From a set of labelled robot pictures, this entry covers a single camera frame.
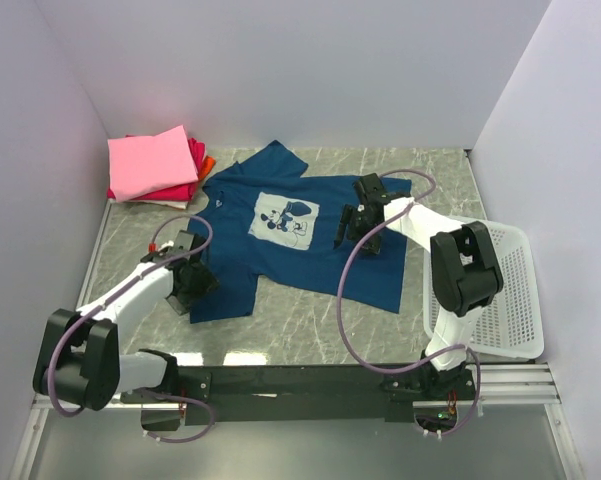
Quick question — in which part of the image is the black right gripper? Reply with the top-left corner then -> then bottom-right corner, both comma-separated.
334,204 -> 384,259

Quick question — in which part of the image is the blue Mickey t-shirt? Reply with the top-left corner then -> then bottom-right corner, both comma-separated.
185,140 -> 407,325

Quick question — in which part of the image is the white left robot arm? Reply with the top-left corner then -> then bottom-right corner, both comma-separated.
32,231 -> 219,411

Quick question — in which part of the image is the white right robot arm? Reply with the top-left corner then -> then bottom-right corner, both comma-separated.
334,169 -> 504,399

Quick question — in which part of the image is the folded white t-shirt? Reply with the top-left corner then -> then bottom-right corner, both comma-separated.
131,200 -> 188,210

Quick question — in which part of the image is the folded orange t-shirt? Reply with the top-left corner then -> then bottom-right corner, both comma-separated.
198,155 -> 216,181

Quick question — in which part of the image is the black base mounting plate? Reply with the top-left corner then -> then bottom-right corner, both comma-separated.
121,364 -> 479,432

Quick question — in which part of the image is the folded light pink t-shirt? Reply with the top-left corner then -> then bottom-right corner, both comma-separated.
107,124 -> 200,201

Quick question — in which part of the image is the white plastic laundry basket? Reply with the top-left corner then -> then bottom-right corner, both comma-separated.
422,215 -> 545,360

